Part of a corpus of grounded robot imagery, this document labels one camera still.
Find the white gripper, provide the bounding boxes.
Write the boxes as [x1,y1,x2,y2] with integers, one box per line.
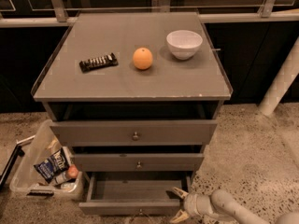
[169,187,214,224]

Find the grey bottom drawer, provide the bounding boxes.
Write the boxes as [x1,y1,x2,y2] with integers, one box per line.
[78,171,191,216]

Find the grey drawer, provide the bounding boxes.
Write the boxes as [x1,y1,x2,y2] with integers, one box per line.
[73,153,204,172]
[50,119,217,147]
[78,171,191,216]

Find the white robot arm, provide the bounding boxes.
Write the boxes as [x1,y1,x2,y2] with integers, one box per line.
[170,37,299,224]

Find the grey top drawer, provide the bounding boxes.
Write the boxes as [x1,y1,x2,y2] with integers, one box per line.
[50,119,217,147]

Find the grey middle drawer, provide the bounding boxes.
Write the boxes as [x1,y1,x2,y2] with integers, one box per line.
[73,153,204,172]

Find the grey drawer cabinet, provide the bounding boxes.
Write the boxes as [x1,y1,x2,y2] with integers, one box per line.
[31,11,234,185]

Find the red apple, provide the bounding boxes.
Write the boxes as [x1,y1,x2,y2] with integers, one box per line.
[66,165,78,179]

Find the small plastic bottle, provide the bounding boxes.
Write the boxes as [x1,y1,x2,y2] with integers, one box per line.
[50,172,71,186]

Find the blue chip bag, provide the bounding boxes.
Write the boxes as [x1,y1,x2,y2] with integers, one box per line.
[34,147,70,183]

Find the orange fruit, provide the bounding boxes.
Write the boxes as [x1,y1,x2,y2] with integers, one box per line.
[133,48,153,70]

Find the clear plastic bin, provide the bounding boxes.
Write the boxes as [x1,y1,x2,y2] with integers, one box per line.
[9,119,84,200]

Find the white ceramic bowl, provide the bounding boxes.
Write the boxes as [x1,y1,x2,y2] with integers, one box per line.
[166,30,203,60]

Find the black snack bar wrapper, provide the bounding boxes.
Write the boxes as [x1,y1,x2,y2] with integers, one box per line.
[79,53,119,73]

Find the metal railing frame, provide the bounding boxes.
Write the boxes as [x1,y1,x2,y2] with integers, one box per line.
[0,0,299,27]

